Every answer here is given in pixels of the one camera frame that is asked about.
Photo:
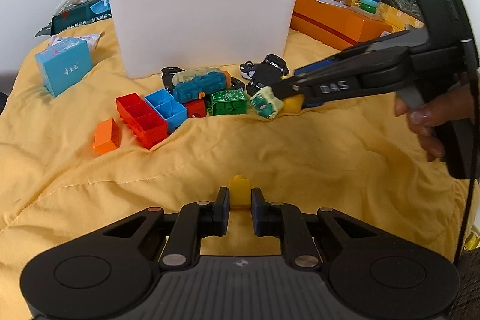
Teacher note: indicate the light blue building block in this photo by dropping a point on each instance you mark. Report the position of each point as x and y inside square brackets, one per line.
[168, 110]

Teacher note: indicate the yellow rounded building block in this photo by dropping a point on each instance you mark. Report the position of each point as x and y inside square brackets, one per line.
[294, 105]

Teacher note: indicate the yellow flat box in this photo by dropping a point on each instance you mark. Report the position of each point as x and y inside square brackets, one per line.
[399, 15]

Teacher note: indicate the cream and green toy car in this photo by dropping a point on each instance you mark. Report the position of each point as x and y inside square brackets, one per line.
[266, 106]

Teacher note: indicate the long red building block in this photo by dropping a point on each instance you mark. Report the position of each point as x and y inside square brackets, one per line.
[144, 121]

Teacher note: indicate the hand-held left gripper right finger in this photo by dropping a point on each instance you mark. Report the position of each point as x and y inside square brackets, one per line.
[257, 211]

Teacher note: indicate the orange building block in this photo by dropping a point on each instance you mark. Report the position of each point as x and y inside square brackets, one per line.
[107, 136]

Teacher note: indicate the dark green toy car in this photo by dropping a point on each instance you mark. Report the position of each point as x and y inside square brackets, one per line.
[237, 82]

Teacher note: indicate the person's right hand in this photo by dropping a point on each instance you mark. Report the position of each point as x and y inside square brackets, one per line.
[427, 117]

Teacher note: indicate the yellow blanket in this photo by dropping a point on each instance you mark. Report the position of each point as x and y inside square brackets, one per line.
[262, 155]

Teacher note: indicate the orange flat box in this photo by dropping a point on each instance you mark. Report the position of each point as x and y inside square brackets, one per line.
[330, 24]

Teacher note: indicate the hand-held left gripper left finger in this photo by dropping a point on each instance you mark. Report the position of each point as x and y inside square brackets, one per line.
[224, 209]

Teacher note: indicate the teal toy train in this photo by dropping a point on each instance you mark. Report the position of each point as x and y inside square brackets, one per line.
[198, 87]

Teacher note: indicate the dark green wipes packet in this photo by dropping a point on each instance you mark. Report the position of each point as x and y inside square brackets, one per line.
[71, 20]

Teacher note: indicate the white plastic bin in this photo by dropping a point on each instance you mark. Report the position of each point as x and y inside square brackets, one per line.
[202, 27]

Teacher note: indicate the small yellow building block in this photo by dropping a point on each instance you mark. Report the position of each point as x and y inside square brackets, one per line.
[240, 192]

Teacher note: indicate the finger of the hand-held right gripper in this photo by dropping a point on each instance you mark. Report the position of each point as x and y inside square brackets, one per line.
[330, 89]
[318, 66]

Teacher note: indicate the black toy car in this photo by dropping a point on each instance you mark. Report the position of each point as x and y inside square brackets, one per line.
[275, 62]
[167, 76]
[262, 79]

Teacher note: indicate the white paper packet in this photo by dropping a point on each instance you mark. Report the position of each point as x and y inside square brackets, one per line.
[63, 41]

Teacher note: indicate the green toy train car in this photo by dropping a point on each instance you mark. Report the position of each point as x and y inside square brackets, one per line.
[227, 101]

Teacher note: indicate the small red building block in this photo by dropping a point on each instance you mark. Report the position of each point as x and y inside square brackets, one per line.
[195, 109]

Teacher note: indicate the light blue cardboard box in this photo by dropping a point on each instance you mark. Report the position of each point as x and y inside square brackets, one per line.
[65, 69]

